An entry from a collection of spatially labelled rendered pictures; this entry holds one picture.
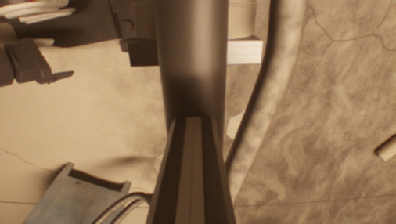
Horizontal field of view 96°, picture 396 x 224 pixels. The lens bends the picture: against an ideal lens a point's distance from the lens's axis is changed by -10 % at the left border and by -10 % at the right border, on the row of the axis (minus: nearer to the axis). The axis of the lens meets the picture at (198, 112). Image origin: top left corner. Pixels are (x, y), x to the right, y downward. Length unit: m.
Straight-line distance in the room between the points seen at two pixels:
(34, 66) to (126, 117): 0.82
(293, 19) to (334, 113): 1.31
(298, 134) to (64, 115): 1.54
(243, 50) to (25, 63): 0.49
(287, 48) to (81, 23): 0.91
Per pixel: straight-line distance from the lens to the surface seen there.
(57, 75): 0.59
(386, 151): 1.91
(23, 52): 0.60
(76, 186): 1.61
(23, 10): 0.56
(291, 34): 0.23
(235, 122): 1.26
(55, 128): 1.60
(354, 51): 1.40
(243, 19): 0.19
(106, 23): 0.98
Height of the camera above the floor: 1.07
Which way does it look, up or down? 61 degrees down
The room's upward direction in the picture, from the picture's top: 179 degrees clockwise
